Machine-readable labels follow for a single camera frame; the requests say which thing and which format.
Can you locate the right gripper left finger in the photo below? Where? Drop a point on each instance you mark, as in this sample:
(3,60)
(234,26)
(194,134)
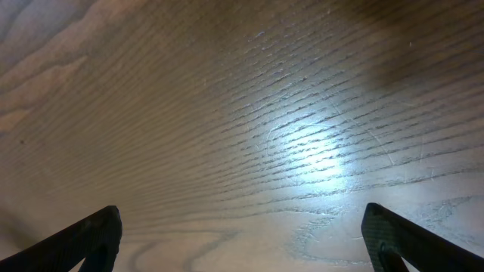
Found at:
(94,242)

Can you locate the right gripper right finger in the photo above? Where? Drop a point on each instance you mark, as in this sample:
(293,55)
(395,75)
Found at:
(392,241)

